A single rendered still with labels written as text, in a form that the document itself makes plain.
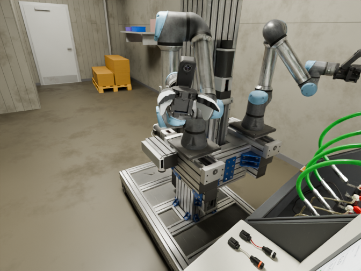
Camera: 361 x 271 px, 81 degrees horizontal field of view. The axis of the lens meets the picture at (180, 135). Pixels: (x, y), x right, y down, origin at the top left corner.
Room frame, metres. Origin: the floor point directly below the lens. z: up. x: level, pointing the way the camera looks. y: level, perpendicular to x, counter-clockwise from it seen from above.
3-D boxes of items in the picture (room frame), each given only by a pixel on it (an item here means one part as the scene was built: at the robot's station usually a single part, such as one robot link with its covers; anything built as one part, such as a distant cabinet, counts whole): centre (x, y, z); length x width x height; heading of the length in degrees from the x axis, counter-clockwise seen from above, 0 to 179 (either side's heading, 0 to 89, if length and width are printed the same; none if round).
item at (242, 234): (0.47, -0.26, 0.99); 0.12 x 0.02 x 0.02; 47
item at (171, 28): (1.04, 0.06, 1.41); 0.15 x 0.12 x 0.55; 97
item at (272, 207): (0.80, -0.52, 0.87); 0.62 x 0.04 x 0.16; 132
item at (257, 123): (1.33, -0.49, 1.09); 0.15 x 0.15 x 0.10
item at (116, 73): (6.48, 2.20, 0.42); 1.45 x 1.02 x 0.84; 33
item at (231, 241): (0.43, -0.22, 0.99); 0.12 x 0.02 x 0.02; 43
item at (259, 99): (1.33, -0.50, 1.20); 0.13 x 0.12 x 0.14; 149
